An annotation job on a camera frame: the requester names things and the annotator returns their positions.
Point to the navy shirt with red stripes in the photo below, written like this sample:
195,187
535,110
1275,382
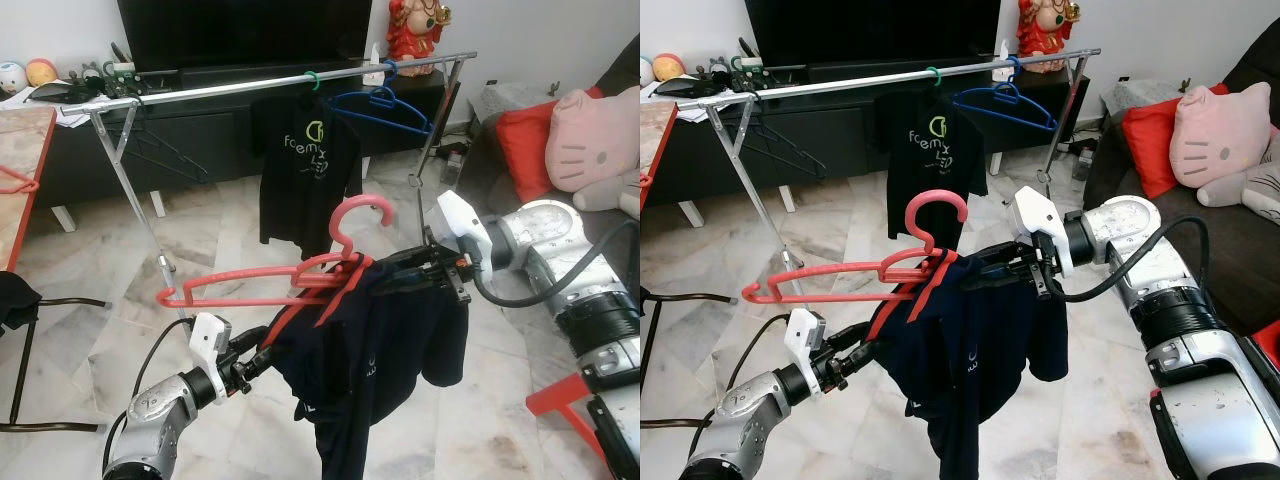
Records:
960,370
370,360

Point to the red plastic stool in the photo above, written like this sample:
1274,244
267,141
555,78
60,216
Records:
1262,355
560,395

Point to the grey speckled covered box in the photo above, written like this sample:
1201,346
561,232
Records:
500,100
1130,98

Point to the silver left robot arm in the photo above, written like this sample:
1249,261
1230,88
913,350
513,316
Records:
160,420
745,420

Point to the marble pattern folding table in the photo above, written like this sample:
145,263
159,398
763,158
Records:
25,225
655,130

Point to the red robed deity statue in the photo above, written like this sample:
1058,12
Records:
415,35
1045,30

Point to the black flat screen television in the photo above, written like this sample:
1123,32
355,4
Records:
240,30
870,30

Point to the grey Totoro plush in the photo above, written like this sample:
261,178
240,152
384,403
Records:
615,192
1250,195

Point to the electronics board cluster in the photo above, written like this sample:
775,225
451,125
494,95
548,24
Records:
115,75
745,70

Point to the white paper stack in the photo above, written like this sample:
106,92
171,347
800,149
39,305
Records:
710,110
85,113

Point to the black logo T-shirt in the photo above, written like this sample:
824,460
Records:
920,190
15,300
300,190

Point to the pink cat face pillow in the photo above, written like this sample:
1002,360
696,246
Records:
595,140
1220,135

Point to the red cushion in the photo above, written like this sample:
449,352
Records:
1150,145
525,150

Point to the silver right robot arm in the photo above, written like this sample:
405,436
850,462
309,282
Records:
1130,240
560,250

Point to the white egg figurine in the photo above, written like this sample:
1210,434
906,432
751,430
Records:
645,72
12,77

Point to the green clothes hanger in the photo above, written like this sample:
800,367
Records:
934,72
313,75

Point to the silver metal clothes rack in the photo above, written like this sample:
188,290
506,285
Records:
830,86
200,90

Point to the white floor power strip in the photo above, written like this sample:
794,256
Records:
1078,150
452,155

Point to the white tissue box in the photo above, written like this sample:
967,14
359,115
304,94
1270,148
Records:
1003,65
373,75

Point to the black tablet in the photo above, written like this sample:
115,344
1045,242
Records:
55,93
685,88

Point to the orange egg figurine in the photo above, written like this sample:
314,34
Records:
669,67
42,73

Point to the dark grey fabric sofa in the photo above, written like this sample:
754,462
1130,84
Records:
1200,250
490,175

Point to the blue plastic clothes hanger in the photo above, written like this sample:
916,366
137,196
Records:
1007,92
383,97

